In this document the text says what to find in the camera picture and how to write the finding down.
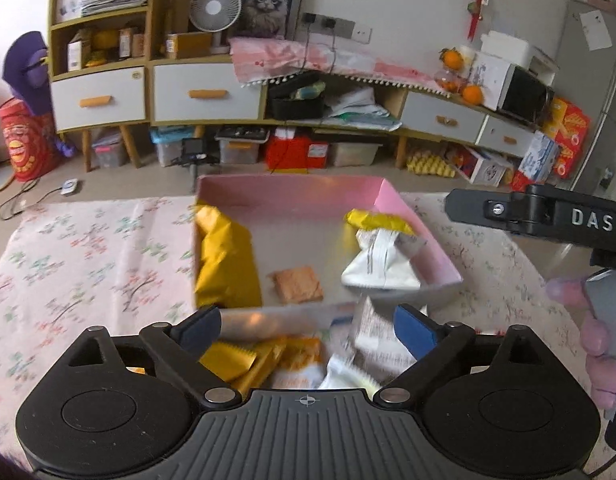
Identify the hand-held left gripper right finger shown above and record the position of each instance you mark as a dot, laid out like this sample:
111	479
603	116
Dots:
412	332

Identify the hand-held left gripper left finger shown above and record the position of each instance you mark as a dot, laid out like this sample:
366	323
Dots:
200	330

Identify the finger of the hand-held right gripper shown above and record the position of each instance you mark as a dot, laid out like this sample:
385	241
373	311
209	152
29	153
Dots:
477	207

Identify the large yellow snack bag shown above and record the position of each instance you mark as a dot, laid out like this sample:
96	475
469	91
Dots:
228	260

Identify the white snack packet green edge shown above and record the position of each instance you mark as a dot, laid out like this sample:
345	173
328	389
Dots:
345	377

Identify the small yellow snack packet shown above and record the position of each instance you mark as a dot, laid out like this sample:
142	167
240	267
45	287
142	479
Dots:
375	220

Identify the orange and white snack packet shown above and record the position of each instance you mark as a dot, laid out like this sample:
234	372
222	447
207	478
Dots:
300	360

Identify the orange cracker packet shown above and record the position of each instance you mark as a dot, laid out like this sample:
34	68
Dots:
297	286

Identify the pink cardboard box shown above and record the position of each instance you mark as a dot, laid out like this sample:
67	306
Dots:
298	195

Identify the person's right hand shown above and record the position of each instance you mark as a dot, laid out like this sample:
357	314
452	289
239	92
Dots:
595	337

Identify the white and red carton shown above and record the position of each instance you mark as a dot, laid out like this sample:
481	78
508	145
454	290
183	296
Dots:
480	167

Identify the yellow egg tray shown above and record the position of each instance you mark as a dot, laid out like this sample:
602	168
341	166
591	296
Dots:
430	165

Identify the blue and white carton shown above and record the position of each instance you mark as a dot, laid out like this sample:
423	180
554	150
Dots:
537	157

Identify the orange and red carton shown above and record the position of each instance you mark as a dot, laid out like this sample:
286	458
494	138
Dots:
570	135

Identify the silver fridge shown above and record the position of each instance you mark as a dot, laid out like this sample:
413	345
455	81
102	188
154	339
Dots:
582	110

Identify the orange fruit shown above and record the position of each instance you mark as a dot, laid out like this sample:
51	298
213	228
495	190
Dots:
452	58
471	95

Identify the white microwave oven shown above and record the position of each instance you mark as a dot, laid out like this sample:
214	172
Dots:
517	90

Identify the bag of small oranges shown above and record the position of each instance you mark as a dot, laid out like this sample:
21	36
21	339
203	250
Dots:
447	81

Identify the long wooden low cabinet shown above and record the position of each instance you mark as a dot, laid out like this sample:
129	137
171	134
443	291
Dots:
395	105

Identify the clear storage box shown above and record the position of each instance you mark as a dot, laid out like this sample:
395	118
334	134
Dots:
109	152
355	152

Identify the pile of plastic bags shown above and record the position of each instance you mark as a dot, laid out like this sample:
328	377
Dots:
360	110

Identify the white foam box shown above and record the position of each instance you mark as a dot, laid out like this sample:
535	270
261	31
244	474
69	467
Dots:
507	47

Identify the black device on stand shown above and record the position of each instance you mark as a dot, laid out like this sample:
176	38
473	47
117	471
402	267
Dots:
198	152

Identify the blue lid storage box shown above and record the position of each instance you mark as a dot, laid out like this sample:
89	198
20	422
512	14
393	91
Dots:
170	147

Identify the red cardboard box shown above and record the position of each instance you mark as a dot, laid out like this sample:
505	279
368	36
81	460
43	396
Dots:
295	152

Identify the paper note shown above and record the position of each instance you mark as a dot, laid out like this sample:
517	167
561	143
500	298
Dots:
595	30

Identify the small white floor device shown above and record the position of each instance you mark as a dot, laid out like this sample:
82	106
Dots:
68	187

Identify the wooden drawer cabinet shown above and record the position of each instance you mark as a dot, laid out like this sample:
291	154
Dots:
208	125

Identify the red hanging decoration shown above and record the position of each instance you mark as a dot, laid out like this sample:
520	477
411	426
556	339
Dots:
480	0

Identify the black storage box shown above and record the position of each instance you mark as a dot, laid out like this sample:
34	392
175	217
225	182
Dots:
295	105

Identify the pink fringed cloth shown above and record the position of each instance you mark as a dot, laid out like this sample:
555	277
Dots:
298	57

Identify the red printed bag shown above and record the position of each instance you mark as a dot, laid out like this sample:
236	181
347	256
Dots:
28	140

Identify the brown cardboard box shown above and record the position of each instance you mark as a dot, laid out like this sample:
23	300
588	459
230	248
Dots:
188	46

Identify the framed cat picture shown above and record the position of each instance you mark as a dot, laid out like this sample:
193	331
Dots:
268	5

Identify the small white box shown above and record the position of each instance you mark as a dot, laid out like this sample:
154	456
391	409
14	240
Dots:
74	56

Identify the wooden shelf cabinet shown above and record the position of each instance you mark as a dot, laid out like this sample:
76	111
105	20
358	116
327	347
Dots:
155	20

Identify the purple cloth hat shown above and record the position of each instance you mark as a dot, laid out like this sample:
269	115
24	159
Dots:
25	70

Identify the white desk fan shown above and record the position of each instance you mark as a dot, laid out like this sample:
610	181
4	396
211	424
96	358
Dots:
214	9

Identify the white wall socket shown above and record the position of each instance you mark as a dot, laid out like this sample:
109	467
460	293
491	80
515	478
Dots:
362	34

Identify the grey wall socket panel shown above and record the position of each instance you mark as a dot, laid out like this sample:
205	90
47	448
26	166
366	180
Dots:
330	24

